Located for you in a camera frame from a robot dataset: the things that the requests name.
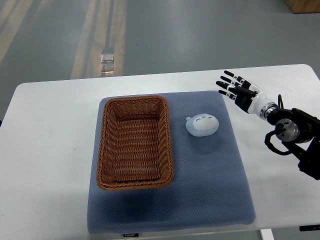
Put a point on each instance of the brown wicker basket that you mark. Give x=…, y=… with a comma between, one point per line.
x=135, y=146

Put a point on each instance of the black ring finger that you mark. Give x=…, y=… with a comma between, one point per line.
x=230, y=80

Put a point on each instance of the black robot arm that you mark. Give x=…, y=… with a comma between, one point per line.
x=295, y=131

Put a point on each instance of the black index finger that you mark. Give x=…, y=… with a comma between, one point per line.
x=228, y=94

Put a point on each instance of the black label under table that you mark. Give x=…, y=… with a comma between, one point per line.
x=308, y=228

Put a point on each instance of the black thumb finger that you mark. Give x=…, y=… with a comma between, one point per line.
x=245, y=92

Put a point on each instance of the blue white plush toy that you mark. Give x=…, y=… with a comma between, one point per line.
x=202, y=125

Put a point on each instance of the blue foam mat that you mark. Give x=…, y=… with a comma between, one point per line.
x=209, y=188

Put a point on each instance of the white table leg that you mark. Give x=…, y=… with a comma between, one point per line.
x=267, y=234

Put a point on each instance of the metal floor socket plate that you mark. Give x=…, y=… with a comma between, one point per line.
x=107, y=61

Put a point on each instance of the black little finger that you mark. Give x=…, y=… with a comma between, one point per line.
x=232, y=75

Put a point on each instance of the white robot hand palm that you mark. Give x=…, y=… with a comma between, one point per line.
x=258, y=104

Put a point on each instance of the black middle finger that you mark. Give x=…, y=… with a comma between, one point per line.
x=225, y=85

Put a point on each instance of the wooden box corner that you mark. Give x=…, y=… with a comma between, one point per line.
x=303, y=6

